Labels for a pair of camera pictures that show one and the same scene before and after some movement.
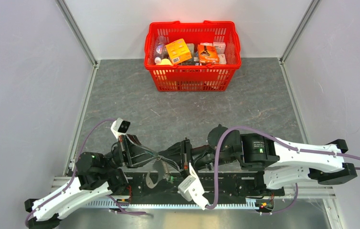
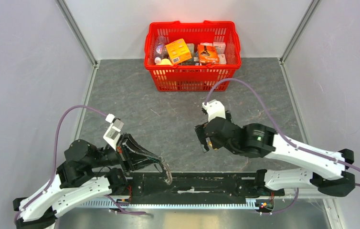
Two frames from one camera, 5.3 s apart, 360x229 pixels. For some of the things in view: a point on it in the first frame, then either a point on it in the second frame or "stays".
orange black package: [208, 54] stays
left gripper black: [134, 154] stays
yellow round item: [165, 62] stays
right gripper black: [180, 154] → [199, 130]
